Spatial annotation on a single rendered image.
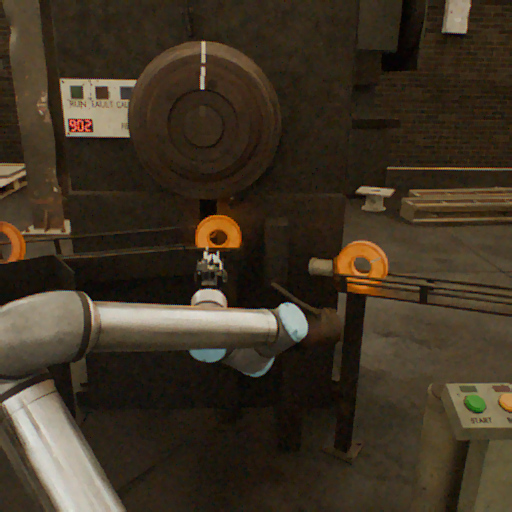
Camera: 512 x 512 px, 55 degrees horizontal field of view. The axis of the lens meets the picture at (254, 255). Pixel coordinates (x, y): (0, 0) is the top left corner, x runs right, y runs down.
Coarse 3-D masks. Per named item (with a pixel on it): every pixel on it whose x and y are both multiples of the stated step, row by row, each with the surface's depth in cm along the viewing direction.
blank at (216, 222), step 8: (216, 216) 165; (224, 216) 166; (200, 224) 165; (208, 224) 164; (216, 224) 165; (224, 224) 165; (232, 224) 165; (200, 232) 165; (208, 232) 165; (232, 232) 166; (200, 240) 166; (208, 240) 167; (232, 240) 167; (240, 240) 167
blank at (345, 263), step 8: (352, 248) 152; (360, 248) 151; (368, 248) 149; (376, 248) 149; (344, 256) 154; (352, 256) 153; (360, 256) 151; (368, 256) 150; (376, 256) 149; (384, 256) 150; (344, 264) 155; (352, 264) 155; (376, 264) 150; (384, 264) 148; (344, 272) 155; (352, 272) 154; (376, 272) 150; (384, 272) 149; (352, 280) 155; (360, 280) 154; (360, 288) 154; (368, 288) 153
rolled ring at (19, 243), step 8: (0, 224) 167; (8, 224) 168; (8, 232) 167; (16, 232) 167; (16, 240) 167; (24, 240) 170; (16, 248) 167; (24, 248) 169; (16, 256) 167; (24, 256) 170
